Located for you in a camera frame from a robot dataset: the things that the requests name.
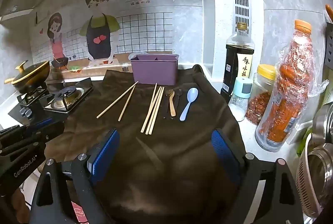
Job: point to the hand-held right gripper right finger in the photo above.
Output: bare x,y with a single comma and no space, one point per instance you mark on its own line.
223,153

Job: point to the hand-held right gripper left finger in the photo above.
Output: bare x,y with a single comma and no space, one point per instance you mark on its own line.
104,152

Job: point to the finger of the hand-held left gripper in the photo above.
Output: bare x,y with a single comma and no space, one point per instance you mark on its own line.
44,121
49,131

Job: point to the wooden chopstick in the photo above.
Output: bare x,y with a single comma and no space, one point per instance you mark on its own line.
153,110
127,103
149,107
117,100
156,110

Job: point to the purple utensil holder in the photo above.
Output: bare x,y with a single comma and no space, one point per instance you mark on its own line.
154,70

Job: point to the gas stove burner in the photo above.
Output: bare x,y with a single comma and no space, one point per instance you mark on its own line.
62,99

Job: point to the shaker with mint lid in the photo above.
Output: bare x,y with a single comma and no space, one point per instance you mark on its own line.
240,99

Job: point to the brown cloth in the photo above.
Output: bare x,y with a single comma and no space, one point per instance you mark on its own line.
161,161

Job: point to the chili flake jar yellow lid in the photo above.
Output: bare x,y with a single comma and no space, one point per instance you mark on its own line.
260,101

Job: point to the light blue plastic spoon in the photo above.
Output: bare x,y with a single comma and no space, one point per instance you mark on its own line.
191,96

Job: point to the wooden spoon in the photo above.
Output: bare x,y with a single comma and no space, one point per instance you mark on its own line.
172,105

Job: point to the orange bottle in plastic wrap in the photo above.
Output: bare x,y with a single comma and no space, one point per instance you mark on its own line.
286,99

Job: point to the dark soy sauce bottle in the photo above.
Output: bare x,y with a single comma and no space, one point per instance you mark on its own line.
236,70

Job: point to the steel bowl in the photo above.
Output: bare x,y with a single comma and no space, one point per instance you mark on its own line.
318,172
322,122

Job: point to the white vented column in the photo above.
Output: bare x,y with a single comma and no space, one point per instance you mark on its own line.
229,5

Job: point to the grey perforated rack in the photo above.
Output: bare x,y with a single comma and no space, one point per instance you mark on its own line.
330,44

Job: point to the cartoon wall poster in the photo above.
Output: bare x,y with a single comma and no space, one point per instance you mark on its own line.
135,26

